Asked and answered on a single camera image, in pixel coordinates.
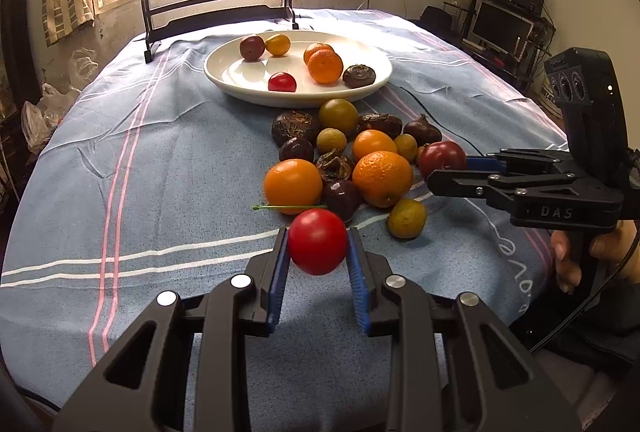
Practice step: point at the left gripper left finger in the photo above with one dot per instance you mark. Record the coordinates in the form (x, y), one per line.
(140, 382)

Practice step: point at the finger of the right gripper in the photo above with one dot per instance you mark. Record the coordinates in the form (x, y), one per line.
(522, 161)
(499, 191)

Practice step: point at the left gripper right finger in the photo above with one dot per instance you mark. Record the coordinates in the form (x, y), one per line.
(454, 366)

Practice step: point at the dark red plum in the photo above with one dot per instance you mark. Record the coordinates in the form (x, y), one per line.
(443, 155)

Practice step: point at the red cherry tomato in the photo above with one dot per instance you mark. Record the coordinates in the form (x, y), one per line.
(317, 241)
(282, 82)

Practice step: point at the right hand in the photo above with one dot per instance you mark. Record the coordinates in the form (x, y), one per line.
(608, 248)

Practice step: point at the dark fig fruit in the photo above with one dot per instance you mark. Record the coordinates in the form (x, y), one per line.
(423, 131)

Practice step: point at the green-yellow lime front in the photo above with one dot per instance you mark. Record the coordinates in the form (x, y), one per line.
(407, 219)

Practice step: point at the small yellow-green lime right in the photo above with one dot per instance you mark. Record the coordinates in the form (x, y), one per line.
(407, 146)

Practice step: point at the large orange right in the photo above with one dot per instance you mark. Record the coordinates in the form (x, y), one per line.
(383, 178)

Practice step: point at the large orange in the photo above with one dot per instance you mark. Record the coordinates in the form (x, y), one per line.
(293, 181)
(383, 178)

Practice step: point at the dark brown tea cake right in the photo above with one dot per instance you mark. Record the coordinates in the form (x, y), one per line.
(387, 123)

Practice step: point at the dark brown tea cake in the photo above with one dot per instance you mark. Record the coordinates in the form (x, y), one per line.
(357, 76)
(387, 123)

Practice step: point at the medium orange tangerine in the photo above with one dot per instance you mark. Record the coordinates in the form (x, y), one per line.
(369, 141)

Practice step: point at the dark plum centre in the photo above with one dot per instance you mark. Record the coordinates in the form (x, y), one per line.
(342, 198)

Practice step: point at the brown dried tea cake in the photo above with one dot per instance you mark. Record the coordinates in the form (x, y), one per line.
(334, 166)

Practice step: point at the small green lime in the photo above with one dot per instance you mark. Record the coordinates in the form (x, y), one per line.
(330, 139)

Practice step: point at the computer monitor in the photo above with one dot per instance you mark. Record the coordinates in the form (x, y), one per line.
(501, 29)

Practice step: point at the olive green round fruit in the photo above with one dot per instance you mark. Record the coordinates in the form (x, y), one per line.
(339, 114)

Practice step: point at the large orange left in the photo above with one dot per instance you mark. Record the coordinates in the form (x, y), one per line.
(293, 181)

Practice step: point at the dark plum upper left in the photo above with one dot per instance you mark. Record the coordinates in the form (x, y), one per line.
(297, 148)

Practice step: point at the orange tangerine front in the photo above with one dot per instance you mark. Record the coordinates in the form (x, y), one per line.
(325, 67)

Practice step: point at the orange tangerine rear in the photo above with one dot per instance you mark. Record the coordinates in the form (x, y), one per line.
(313, 48)

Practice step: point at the green stem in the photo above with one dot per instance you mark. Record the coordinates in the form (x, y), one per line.
(288, 208)

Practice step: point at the white round plate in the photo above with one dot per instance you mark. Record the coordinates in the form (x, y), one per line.
(248, 81)

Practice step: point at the red cherry tomato on plate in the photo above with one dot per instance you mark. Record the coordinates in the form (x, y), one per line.
(282, 82)

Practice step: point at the blue striped tablecloth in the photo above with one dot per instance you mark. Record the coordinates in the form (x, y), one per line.
(148, 185)

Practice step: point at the yellow small tomato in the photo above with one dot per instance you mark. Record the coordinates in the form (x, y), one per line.
(278, 45)

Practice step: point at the dark plum on plate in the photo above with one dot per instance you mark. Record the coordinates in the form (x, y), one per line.
(251, 48)

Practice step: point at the plastic bag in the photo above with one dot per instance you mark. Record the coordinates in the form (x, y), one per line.
(40, 120)

